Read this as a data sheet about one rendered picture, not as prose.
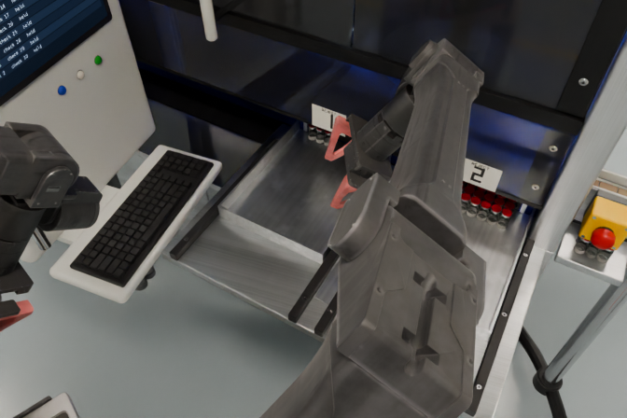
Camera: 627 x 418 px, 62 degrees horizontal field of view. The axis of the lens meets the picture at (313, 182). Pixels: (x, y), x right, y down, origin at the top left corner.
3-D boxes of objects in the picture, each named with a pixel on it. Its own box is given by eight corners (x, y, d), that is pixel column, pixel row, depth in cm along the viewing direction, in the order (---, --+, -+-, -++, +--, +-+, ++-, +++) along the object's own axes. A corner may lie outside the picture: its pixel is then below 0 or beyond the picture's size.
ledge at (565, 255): (566, 215, 117) (570, 211, 116) (628, 239, 113) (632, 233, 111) (553, 260, 109) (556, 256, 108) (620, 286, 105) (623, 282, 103)
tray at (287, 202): (298, 128, 135) (298, 118, 132) (390, 163, 126) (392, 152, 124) (219, 215, 115) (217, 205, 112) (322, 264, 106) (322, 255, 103)
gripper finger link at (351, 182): (316, 212, 76) (357, 177, 70) (313, 174, 80) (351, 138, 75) (353, 225, 79) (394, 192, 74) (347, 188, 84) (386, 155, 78)
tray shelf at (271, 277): (282, 128, 138) (282, 122, 137) (551, 230, 114) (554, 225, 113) (161, 257, 109) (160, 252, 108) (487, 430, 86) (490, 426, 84)
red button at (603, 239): (590, 232, 100) (597, 218, 97) (611, 240, 98) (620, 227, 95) (586, 246, 97) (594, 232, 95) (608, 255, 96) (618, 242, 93)
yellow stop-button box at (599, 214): (583, 212, 105) (598, 188, 100) (621, 226, 103) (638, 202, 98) (577, 238, 101) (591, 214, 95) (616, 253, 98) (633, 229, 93)
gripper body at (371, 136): (351, 172, 72) (386, 140, 68) (342, 119, 79) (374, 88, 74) (385, 186, 75) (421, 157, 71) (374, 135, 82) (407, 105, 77)
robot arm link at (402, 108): (409, 89, 66) (440, 118, 67) (416, 69, 72) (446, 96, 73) (373, 122, 70) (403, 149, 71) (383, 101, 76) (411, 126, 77)
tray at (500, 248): (421, 174, 123) (423, 164, 121) (531, 216, 115) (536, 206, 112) (357, 281, 103) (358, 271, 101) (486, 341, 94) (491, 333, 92)
